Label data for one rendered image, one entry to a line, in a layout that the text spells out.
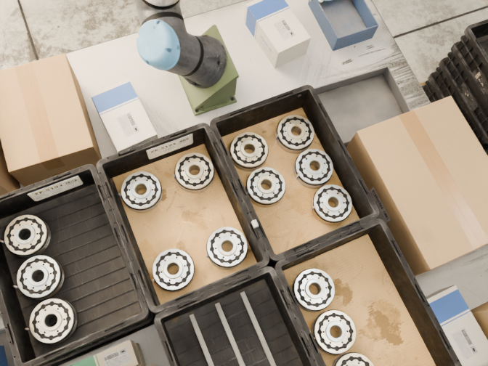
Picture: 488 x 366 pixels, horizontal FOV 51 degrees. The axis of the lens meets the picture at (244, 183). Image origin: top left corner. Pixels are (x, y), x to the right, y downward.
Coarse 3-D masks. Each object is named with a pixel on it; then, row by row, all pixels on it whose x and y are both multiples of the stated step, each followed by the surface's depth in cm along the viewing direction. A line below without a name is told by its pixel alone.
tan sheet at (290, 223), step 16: (288, 112) 144; (256, 128) 141; (272, 128) 142; (224, 144) 139; (272, 144) 140; (320, 144) 141; (272, 160) 138; (288, 160) 139; (240, 176) 136; (288, 176) 137; (336, 176) 138; (288, 192) 136; (304, 192) 136; (256, 208) 134; (272, 208) 134; (288, 208) 134; (304, 208) 134; (352, 208) 135; (272, 224) 132; (288, 224) 133; (304, 224) 133; (320, 224) 133; (336, 224) 134; (272, 240) 131; (288, 240) 131; (304, 240) 132
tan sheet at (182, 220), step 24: (144, 168) 135; (168, 168) 136; (120, 192) 132; (144, 192) 133; (168, 192) 133; (216, 192) 134; (144, 216) 131; (168, 216) 131; (192, 216) 132; (216, 216) 132; (144, 240) 129; (168, 240) 129; (192, 240) 130; (240, 264) 128; (192, 288) 126
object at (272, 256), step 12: (276, 96) 134; (288, 96) 134; (312, 96) 134; (240, 108) 132; (252, 108) 132; (324, 108) 133; (216, 120) 130; (216, 132) 129; (336, 132) 131; (228, 156) 127; (348, 156) 129; (240, 180) 125; (360, 180) 127; (240, 192) 124; (372, 204) 126; (252, 216) 122; (372, 216) 124; (348, 228) 123; (264, 240) 121; (312, 240) 122; (324, 240) 122; (288, 252) 120
